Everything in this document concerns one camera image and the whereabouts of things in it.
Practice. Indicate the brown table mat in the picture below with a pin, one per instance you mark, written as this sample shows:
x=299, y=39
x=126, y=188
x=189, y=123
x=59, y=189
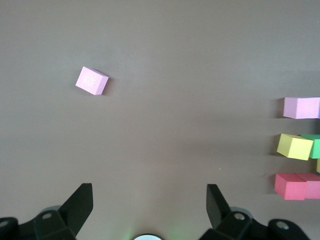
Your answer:
x=175, y=62

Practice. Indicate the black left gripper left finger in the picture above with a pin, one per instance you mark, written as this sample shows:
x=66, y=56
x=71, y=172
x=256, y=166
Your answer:
x=72, y=215

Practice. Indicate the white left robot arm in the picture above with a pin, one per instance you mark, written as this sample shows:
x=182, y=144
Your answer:
x=147, y=237

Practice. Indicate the purple foam cube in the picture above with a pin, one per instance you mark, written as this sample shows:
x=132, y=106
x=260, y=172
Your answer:
x=319, y=108

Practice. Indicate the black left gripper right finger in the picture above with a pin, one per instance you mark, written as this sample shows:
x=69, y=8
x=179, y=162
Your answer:
x=225, y=222

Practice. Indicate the red foam cube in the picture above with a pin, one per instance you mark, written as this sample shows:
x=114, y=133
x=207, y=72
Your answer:
x=313, y=186
x=290, y=187

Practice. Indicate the green foam cube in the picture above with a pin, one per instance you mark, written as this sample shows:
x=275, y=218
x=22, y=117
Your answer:
x=315, y=147

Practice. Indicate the pink foam cube with dots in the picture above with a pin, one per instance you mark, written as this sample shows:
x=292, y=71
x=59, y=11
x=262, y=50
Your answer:
x=91, y=81

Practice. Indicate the yellow foam cube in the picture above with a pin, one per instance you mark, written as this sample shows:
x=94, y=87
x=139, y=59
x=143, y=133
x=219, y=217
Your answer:
x=293, y=147
x=318, y=165

